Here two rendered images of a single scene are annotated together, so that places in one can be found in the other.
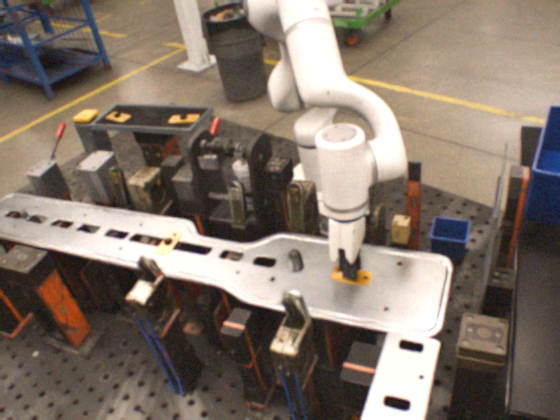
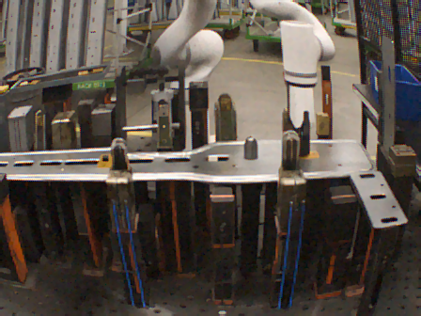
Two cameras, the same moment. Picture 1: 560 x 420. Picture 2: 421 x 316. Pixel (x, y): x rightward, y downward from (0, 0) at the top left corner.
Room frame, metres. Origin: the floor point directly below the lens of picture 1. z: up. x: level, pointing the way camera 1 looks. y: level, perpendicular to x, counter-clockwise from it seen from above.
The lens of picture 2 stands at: (-0.33, 0.71, 1.52)
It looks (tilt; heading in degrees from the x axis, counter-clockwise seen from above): 21 degrees down; 331
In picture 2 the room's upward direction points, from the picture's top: 2 degrees counter-clockwise
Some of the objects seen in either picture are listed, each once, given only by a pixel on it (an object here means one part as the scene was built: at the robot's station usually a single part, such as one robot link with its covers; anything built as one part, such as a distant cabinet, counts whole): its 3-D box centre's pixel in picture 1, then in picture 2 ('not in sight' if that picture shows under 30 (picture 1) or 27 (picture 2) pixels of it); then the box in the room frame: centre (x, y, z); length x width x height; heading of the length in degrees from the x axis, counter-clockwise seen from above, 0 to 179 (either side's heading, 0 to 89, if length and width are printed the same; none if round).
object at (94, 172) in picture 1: (119, 215); (26, 172); (1.25, 0.49, 0.90); 0.13 x 0.10 x 0.41; 151
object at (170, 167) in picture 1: (189, 215); (89, 166); (1.18, 0.26, 0.90); 0.05 x 0.05 x 0.40; 61
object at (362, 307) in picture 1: (161, 245); (98, 164); (0.95, 0.30, 1.00); 1.38 x 0.22 x 0.02; 61
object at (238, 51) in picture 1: (238, 52); (23, 112); (4.06, 0.07, 0.36); 0.54 x 0.50 x 0.73; 131
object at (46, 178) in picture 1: (63, 210); not in sight; (1.38, 0.71, 0.88); 0.11 x 0.10 x 0.36; 151
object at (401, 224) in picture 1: (400, 278); (320, 179); (0.79, -0.26, 0.88); 0.04 x 0.04 x 0.36; 61
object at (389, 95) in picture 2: (491, 237); (389, 95); (0.58, -0.35, 1.17); 0.12 x 0.01 x 0.34; 151
